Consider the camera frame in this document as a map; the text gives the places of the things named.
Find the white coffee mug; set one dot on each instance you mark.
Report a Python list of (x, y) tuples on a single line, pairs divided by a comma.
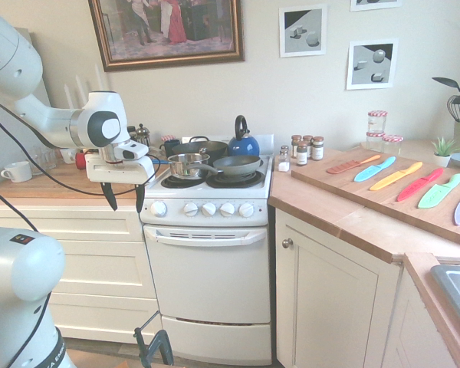
[(17, 171)]

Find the blue knife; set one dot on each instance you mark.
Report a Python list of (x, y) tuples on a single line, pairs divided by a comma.
[(373, 169)]

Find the glass salt shaker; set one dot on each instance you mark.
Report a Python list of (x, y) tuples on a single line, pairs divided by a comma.
[(283, 159)]

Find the wooden cutting board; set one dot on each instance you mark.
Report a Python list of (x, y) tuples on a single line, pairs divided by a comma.
[(391, 195)]

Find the spice jar with brown lid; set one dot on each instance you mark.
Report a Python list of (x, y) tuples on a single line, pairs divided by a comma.
[(317, 148), (308, 138), (296, 143), (302, 154)]

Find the black clamp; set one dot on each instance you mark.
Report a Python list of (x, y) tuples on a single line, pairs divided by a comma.
[(155, 347)]

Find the green knife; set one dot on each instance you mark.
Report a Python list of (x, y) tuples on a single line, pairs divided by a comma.
[(439, 191)]

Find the french press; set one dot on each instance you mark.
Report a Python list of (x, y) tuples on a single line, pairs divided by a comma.
[(142, 134)]

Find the white electric stove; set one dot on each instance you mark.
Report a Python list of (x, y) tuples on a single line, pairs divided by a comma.
[(211, 214)]

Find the gold framed painting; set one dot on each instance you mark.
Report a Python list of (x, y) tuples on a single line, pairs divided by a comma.
[(168, 30)]

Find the black wok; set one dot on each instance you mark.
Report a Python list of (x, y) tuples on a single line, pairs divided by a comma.
[(201, 147)]

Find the yellow knife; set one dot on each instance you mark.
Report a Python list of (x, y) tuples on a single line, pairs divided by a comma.
[(395, 176)]

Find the grey sphere and cubes print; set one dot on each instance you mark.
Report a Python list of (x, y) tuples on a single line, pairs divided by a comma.
[(372, 64)]

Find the small potted succulent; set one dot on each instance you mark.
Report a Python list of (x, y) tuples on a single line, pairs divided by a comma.
[(442, 150)]

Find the blue kettle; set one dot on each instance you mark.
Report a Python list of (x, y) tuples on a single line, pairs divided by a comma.
[(244, 145)]

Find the clear drinking glass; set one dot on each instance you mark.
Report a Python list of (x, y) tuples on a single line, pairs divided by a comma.
[(45, 159)]

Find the stainless steel saucepan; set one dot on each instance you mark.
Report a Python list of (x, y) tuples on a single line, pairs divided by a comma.
[(188, 165)]

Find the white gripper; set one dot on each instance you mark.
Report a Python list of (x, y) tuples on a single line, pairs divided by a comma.
[(117, 163)]

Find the red knife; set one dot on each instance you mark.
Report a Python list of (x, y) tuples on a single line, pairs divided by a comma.
[(419, 184)]

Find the orange knife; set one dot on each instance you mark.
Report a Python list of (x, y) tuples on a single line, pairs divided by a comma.
[(349, 165)]

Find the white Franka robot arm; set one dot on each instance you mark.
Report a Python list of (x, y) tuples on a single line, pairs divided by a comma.
[(7, 57)]

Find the dark grey frying pan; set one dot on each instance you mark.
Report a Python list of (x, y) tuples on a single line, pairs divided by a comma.
[(235, 163)]

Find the white oven bottom drawer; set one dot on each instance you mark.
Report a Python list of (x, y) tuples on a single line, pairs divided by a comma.
[(218, 339)]

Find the stainless steel sink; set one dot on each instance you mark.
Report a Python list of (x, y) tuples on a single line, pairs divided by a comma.
[(458, 291)]

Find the cropped grey print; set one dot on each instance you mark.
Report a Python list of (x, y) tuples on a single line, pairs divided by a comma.
[(375, 4)]

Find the white cupboard door with knob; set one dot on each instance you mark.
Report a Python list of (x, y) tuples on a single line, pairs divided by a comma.
[(329, 291)]

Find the white drawer cabinet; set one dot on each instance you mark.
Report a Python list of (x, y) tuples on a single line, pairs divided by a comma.
[(80, 268)]

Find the black whisk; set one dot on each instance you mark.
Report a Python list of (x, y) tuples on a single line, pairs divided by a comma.
[(455, 107)]

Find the tall glass jar checkered lid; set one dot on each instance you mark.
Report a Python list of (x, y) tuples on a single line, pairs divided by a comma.
[(377, 122)]

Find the short glass jar checkered lid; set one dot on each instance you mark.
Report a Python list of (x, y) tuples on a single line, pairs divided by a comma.
[(375, 142), (392, 144)]

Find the dark blue mug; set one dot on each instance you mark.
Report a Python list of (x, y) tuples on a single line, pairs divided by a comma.
[(168, 147)]

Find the white oven door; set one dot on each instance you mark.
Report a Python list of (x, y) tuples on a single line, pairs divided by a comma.
[(209, 268)]

